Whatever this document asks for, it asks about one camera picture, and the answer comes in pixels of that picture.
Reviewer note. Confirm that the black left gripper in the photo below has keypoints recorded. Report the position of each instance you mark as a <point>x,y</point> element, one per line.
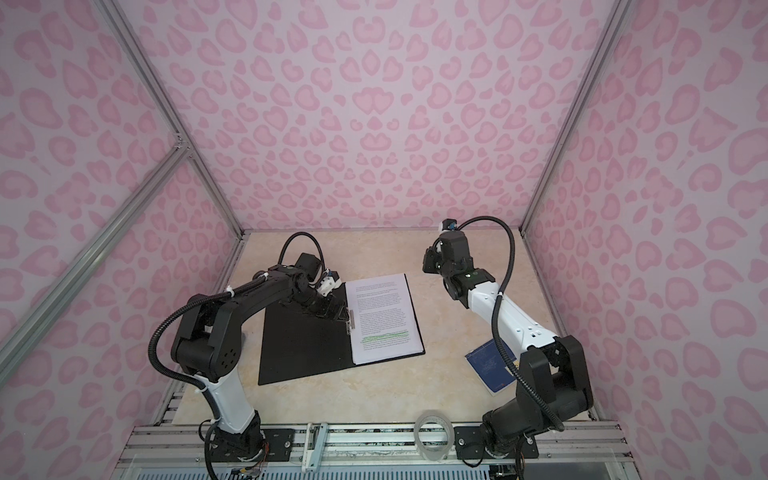
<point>327,311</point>

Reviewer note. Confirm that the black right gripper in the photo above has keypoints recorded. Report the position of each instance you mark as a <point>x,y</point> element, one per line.
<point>430,254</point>

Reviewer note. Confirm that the white folder with black inside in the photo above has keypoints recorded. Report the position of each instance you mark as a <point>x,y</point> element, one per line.
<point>296,345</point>

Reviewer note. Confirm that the printed paper sheet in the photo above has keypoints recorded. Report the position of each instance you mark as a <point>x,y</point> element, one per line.
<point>386,326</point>

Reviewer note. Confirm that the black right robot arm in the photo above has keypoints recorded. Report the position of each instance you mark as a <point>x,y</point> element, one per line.
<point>550,371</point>

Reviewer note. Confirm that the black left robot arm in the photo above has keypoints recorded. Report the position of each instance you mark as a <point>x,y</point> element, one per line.
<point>209,341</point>

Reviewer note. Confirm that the blue booklet with yellow label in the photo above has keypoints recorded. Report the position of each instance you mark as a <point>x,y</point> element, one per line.
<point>488,365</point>

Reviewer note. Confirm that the clear tape roll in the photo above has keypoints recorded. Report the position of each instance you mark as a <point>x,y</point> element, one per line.
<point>434,436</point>

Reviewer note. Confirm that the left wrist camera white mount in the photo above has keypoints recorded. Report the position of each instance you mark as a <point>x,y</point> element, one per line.
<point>329,281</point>

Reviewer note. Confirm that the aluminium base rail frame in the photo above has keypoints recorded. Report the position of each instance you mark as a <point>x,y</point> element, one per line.
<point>584,450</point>

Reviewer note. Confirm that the right back aluminium corner post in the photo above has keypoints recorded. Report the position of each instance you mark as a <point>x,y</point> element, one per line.
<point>606,44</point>

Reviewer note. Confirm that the aluminium corner post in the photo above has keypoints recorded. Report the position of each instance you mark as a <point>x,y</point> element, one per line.
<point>606,44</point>
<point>127,38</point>

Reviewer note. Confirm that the diagonal aluminium frame bar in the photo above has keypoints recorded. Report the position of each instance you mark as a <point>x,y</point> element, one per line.
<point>39,319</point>

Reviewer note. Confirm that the left back aluminium corner post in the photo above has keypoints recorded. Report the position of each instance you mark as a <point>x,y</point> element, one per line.
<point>127,38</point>

